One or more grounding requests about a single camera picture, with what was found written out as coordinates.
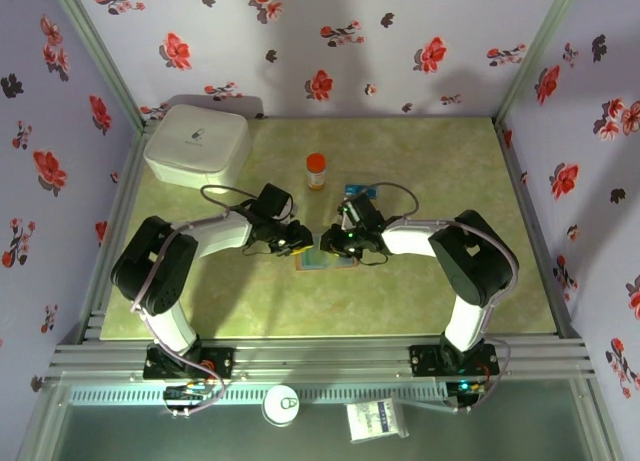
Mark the aluminium front frame rail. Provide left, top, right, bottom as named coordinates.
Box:
left=47, top=334, right=597, bottom=382

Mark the aluminium corner post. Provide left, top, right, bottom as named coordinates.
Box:
left=47, top=0, right=147, bottom=130
left=493, top=0, right=585, bottom=128

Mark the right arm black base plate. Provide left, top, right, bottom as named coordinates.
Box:
left=409, top=344, right=500, bottom=377

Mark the orange pill bottle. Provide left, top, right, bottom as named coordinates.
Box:
left=305, top=153, right=328, bottom=191

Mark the aluminium side frame rail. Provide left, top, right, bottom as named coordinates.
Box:
left=492, top=118, right=577, bottom=340
left=82, top=120, right=154, bottom=342

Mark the white square pill case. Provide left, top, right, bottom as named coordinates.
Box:
left=143, top=104, right=252, bottom=196

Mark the slotted grey cable duct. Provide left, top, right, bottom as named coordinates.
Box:
left=67, top=384, right=451, bottom=407

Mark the brown leather card holder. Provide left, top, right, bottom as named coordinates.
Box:
left=294, top=233, right=360, bottom=273

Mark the white round lock disc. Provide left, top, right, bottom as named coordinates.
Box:
left=262, top=384, right=300, bottom=426

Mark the left small circuit board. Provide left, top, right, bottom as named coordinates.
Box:
left=163, top=380, right=211, bottom=418

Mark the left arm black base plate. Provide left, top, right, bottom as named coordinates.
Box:
left=143, top=346, right=236, bottom=381

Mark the aluminium lower frame strut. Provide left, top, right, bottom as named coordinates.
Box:
left=582, top=378, right=626, bottom=461
left=17, top=378, right=69, bottom=461

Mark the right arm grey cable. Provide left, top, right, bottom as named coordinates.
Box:
left=369, top=181, right=521, bottom=415

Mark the small circuit board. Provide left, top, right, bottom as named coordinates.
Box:
left=163, top=380, right=211, bottom=418
left=446, top=378, right=489, bottom=413

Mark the right small circuit board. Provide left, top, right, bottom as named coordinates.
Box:
left=446, top=378, right=489, bottom=413

